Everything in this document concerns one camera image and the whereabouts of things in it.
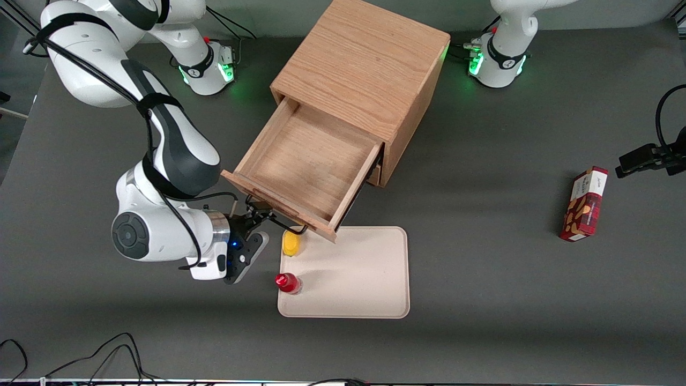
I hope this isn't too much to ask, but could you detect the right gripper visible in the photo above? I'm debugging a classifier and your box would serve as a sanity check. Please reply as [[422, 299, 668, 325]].
[[189, 199, 276, 281]]

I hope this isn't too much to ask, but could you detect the black bar handle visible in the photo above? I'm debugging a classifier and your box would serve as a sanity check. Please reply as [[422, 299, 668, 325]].
[[252, 201, 310, 237]]

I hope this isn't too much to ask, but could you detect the shallow oak wooden drawer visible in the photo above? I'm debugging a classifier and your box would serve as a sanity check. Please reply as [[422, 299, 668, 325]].
[[221, 96, 385, 244]]

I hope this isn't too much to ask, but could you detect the oak wooden drawer cabinet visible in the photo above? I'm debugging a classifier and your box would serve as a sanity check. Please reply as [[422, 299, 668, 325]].
[[270, 0, 451, 188]]

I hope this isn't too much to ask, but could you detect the red cola bottle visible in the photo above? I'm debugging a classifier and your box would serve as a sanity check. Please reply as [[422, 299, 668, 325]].
[[275, 272, 303, 295]]

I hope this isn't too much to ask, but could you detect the white plastic tray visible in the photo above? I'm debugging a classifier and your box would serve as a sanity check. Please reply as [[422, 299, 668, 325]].
[[277, 226, 411, 320]]

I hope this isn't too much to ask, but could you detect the red snack box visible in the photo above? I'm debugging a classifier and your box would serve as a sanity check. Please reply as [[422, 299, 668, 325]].
[[559, 166, 609, 243]]

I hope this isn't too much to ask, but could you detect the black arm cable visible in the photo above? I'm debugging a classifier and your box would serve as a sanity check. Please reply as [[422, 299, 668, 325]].
[[23, 32, 237, 270]]

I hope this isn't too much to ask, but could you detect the black floor cable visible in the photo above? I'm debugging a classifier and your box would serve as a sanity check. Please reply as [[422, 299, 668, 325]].
[[0, 339, 29, 386], [43, 332, 162, 386]]

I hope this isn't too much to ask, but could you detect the black clamped camera mount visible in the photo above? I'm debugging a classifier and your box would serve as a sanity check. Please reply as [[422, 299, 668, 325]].
[[615, 127, 686, 179]]

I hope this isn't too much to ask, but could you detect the black camera cable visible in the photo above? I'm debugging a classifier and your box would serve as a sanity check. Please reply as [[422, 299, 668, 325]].
[[655, 84, 686, 152]]

